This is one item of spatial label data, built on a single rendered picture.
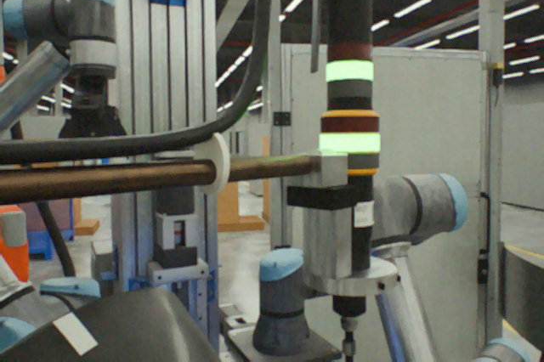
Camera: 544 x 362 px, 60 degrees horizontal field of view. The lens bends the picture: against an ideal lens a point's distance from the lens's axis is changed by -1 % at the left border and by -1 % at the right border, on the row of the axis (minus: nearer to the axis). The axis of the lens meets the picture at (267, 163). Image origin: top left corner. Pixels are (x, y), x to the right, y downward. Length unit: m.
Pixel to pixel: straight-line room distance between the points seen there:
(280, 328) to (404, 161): 1.41
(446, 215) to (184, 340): 0.62
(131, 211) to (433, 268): 1.75
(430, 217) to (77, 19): 0.70
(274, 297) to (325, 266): 0.86
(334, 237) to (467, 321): 2.47
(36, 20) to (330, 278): 0.71
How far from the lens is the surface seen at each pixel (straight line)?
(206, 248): 1.29
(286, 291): 1.18
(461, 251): 2.65
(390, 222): 0.83
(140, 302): 0.44
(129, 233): 1.22
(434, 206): 0.90
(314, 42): 0.35
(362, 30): 0.35
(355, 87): 0.34
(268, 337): 1.22
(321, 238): 0.33
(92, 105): 0.76
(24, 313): 0.96
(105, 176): 0.21
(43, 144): 0.20
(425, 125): 2.47
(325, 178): 0.31
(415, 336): 0.83
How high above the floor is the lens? 1.56
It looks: 3 degrees down
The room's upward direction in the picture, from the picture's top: straight up
